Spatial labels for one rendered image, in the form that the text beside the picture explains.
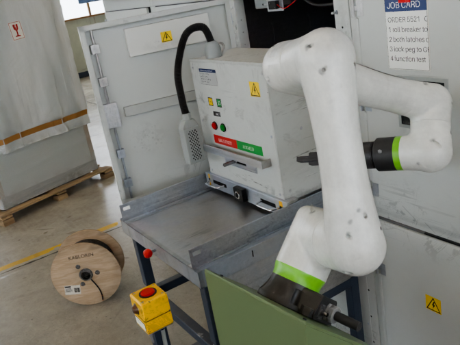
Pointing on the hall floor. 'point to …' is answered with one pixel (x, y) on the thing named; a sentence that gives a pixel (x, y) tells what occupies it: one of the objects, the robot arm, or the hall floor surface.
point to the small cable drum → (87, 267)
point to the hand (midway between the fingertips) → (309, 159)
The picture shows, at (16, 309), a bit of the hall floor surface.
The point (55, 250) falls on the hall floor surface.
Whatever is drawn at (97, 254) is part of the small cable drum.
